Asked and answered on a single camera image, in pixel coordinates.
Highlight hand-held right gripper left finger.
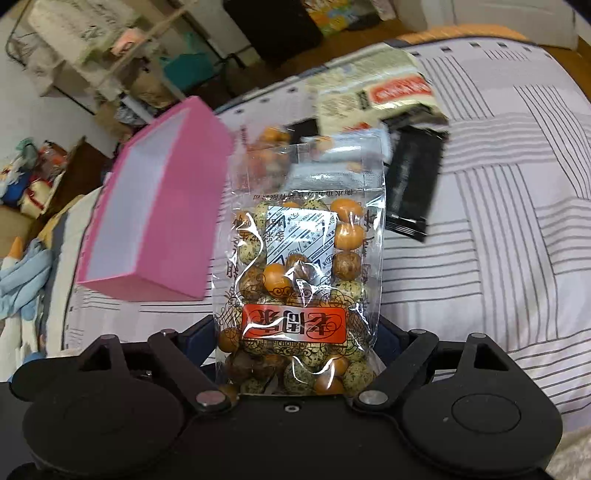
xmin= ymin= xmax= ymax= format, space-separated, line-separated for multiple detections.
xmin=78 ymin=318 xmax=232 ymax=414

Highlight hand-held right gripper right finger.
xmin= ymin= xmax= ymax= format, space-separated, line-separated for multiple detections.
xmin=353 ymin=318 xmax=513 ymax=411

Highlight clear bag of coated peanuts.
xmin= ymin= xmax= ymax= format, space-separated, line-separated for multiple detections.
xmin=213 ymin=141 xmax=386 ymax=398
xmin=240 ymin=126 xmax=296 ymax=158

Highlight pink box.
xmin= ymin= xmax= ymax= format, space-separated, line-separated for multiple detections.
xmin=75 ymin=96 xmax=236 ymax=302

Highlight black snack packet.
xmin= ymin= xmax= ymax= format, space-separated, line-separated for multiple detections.
xmin=383 ymin=124 xmax=450 ymax=243

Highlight striped lilac bed sheet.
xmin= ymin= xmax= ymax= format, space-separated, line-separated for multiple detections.
xmin=60 ymin=34 xmax=591 ymax=480

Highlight light blue cloth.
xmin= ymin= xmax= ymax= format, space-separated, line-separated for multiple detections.
xmin=0 ymin=237 xmax=61 ymax=320

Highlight white grey snack packet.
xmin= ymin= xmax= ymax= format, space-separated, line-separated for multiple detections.
xmin=284 ymin=129 xmax=393 ymax=195

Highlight brown box with bags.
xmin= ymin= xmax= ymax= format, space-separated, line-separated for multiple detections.
xmin=0 ymin=136 xmax=90 ymax=219

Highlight cream noodle packet printed back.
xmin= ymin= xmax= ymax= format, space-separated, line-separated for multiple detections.
xmin=306 ymin=46 xmax=419 ymax=136

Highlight teal tote bag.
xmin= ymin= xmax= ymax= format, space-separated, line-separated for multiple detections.
xmin=159 ymin=53 xmax=216 ymax=94

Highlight wooden folding side table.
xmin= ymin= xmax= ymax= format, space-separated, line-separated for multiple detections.
xmin=46 ymin=0 xmax=222 ymax=116

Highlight pink item on side table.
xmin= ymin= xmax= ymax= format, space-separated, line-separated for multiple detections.
xmin=111 ymin=27 xmax=149 ymax=52

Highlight orange quilted blanket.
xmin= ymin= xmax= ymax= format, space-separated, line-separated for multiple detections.
xmin=396 ymin=22 xmax=532 ymax=48

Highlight black suitcase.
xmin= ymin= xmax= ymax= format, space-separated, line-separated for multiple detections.
xmin=224 ymin=0 xmax=324 ymax=66

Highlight yellow colourful gift bags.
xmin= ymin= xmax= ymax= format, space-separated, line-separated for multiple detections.
xmin=305 ymin=0 xmax=372 ymax=38

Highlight clothes rack with knitted garment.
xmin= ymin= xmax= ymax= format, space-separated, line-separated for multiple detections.
xmin=7 ymin=0 xmax=139 ymax=86

